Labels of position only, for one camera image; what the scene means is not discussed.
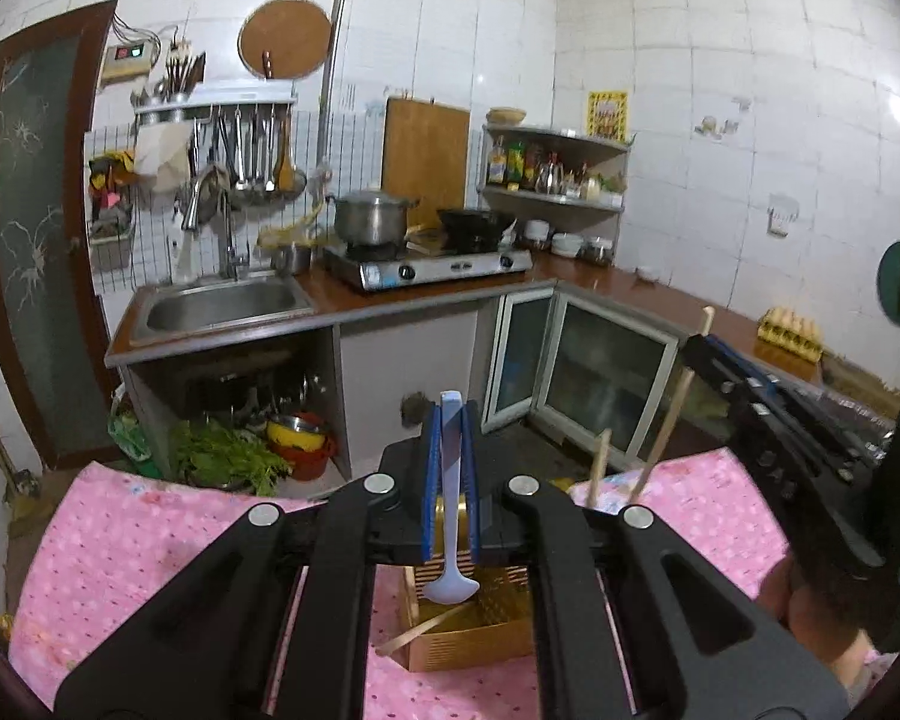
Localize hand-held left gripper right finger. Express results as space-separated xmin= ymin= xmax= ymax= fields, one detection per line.
xmin=461 ymin=399 xmax=850 ymax=720

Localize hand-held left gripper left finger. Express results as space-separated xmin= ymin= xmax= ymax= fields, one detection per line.
xmin=54 ymin=399 xmax=443 ymax=720

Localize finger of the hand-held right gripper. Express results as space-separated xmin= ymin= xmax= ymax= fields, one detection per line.
xmin=679 ymin=343 xmax=857 ymax=486
xmin=701 ymin=334 xmax=892 ymax=460

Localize light blue spoon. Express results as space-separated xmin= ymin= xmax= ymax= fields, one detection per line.
xmin=422 ymin=391 xmax=482 ymax=606

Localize yellow slotted utensil holder box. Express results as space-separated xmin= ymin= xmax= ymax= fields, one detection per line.
xmin=401 ymin=476 xmax=608 ymax=672

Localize person's right forearm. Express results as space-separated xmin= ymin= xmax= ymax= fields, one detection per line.
xmin=757 ymin=562 xmax=880 ymax=698

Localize row of hanging kitchen utensils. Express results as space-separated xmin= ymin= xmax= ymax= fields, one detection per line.
xmin=191 ymin=106 xmax=305 ymax=203

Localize yellow egg tray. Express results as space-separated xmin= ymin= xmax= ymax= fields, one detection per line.
xmin=757 ymin=306 xmax=824 ymax=361

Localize yellow and red basins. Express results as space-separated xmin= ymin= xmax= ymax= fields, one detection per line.
xmin=266 ymin=412 xmax=338 ymax=481

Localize glass-door counter cabinet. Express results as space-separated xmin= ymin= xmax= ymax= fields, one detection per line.
xmin=487 ymin=291 xmax=680 ymax=470

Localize green leafy vegetables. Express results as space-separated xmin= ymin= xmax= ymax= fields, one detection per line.
xmin=172 ymin=420 xmax=293 ymax=496

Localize brown kitchen counter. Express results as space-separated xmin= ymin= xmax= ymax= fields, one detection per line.
xmin=105 ymin=247 xmax=900 ymax=406

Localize gas stove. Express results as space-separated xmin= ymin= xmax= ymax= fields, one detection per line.
xmin=322 ymin=244 xmax=533 ymax=293

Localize stack of white bowls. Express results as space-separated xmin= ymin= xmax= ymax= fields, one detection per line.
xmin=525 ymin=219 xmax=586 ymax=256

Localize stainless steel sink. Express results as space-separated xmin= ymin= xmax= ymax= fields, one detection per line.
xmin=127 ymin=274 xmax=320 ymax=350

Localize green plastic bag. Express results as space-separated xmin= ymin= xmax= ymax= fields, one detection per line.
xmin=109 ymin=390 xmax=155 ymax=460

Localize stainless steel pot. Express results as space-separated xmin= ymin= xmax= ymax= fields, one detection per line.
xmin=334 ymin=191 xmax=421 ymax=245

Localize pink floral tablecloth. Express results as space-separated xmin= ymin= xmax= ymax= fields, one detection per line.
xmin=7 ymin=448 xmax=900 ymax=720

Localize black wok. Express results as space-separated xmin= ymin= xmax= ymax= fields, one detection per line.
xmin=436 ymin=206 xmax=518 ymax=248

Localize metal corner shelf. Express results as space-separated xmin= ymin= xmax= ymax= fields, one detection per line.
xmin=480 ymin=124 xmax=635 ymax=215

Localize metal faucet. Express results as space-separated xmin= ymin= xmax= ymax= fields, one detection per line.
xmin=182 ymin=169 xmax=250 ymax=280

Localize row of condiment bottles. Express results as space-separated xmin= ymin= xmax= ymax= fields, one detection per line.
xmin=487 ymin=136 xmax=627 ymax=200

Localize wooden cutting board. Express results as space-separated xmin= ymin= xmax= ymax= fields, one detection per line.
xmin=382 ymin=96 xmax=472 ymax=230

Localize white hanging rag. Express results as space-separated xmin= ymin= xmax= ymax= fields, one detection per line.
xmin=135 ymin=124 xmax=192 ymax=192

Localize brown frosted glass door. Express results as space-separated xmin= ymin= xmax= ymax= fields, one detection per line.
xmin=0 ymin=0 xmax=121 ymax=466

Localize chopstick holder cup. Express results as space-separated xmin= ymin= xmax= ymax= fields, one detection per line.
xmin=154 ymin=41 xmax=207 ymax=102

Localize round bamboo lid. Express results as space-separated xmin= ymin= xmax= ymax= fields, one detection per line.
xmin=238 ymin=0 xmax=335 ymax=80

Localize white wall hooks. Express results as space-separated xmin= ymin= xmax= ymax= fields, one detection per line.
xmin=694 ymin=97 xmax=751 ymax=137

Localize yellow hose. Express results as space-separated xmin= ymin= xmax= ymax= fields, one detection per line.
xmin=259 ymin=202 xmax=323 ymax=248

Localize yellow wall poster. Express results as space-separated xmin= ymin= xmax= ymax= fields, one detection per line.
xmin=586 ymin=90 xmax=629 ymax=142

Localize wooden-handled broom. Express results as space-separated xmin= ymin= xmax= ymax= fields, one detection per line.
xmin=0 ymin=360 xmax=42 ymax=503

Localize wire wall basket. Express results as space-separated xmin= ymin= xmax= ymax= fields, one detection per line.
xmin=86 ymin=154 xmax=136 ymax=245

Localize metal wall rack shelf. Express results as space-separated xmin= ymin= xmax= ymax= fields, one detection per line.
xmin=131 ymin=81 xmax=299 ymax=122

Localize grey wall pipe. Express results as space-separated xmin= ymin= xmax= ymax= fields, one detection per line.
xmin=316 ymin=0 xmax=359 ymax=200

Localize white wall control box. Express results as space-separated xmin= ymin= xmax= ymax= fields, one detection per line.
xmin=101 ymin=41 xmax=158 ymax=87

